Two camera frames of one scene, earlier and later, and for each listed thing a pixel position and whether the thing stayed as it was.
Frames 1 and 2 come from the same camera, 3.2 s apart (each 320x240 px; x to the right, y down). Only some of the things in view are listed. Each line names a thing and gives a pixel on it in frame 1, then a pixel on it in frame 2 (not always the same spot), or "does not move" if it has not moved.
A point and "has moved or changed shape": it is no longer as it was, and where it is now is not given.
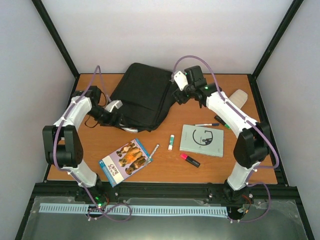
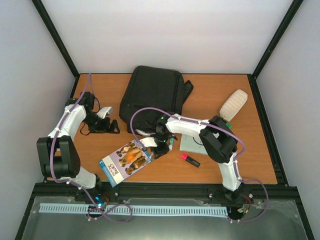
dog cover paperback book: (124, 162) does not move
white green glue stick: (171, 142) does not move
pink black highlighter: (192, 161) does not move
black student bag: (146, 93) has moved or changed shape
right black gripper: (178, 97) -> (162, 151)
